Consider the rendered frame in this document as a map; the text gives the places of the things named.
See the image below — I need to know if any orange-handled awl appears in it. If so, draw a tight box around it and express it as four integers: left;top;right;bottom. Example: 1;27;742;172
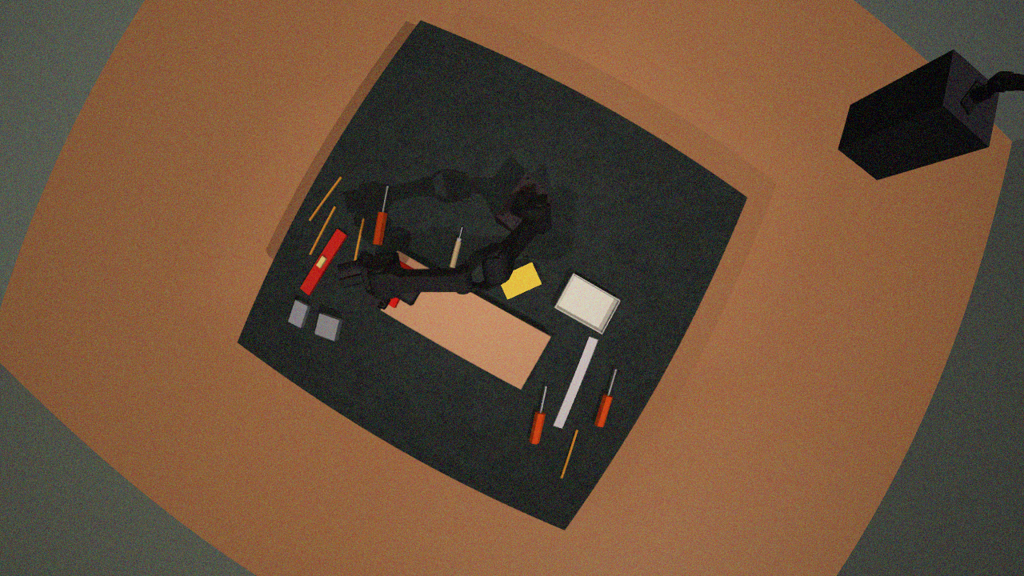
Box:
529;386;547;445
594;370;617;427
373;187;388;246

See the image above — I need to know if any tan wooden floor panel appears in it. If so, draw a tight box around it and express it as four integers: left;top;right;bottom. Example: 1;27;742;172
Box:
381;292;551;390

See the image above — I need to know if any white flat bar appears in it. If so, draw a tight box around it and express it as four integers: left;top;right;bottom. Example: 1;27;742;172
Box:
553;337;597;428

